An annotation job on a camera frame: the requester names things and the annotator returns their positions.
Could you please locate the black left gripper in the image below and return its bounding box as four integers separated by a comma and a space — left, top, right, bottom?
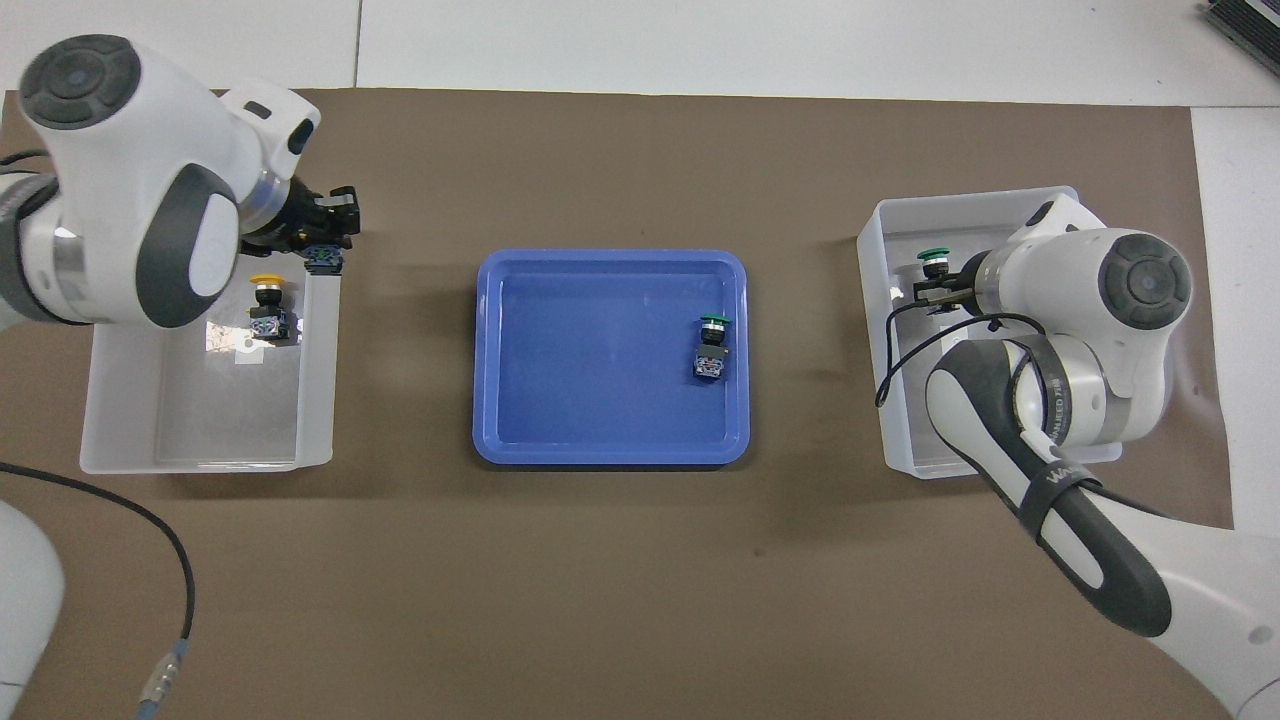
245, 180, 360, 260

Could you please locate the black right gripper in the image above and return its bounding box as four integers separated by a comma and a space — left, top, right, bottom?
910, 250, 992, 317

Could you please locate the translucent white plastic box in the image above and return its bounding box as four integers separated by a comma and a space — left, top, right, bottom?
857, 185, 1123, 480
80, 228, 344, 475

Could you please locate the blue plastic tray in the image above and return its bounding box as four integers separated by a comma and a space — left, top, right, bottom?
472, 249, 751, 468

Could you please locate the black ribbed metal device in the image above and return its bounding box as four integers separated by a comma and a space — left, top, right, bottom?
1200, 0, 1280, 66

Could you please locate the brown paper table mat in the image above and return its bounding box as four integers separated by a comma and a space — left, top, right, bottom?
0, 88, 1256, 720

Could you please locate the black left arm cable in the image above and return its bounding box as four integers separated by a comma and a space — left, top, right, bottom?
0, 460, 196, 720

